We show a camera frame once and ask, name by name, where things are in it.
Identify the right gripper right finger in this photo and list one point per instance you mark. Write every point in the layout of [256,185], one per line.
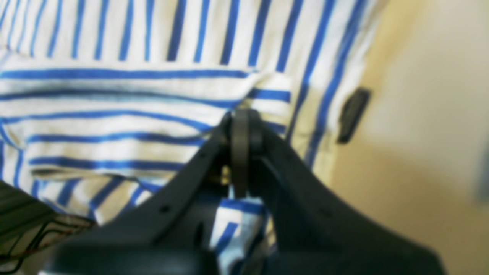
[316,232]

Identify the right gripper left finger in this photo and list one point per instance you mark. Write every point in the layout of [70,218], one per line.
[169,234]

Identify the blue white striped T-shirt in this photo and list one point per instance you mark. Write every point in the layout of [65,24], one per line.
[104,101]

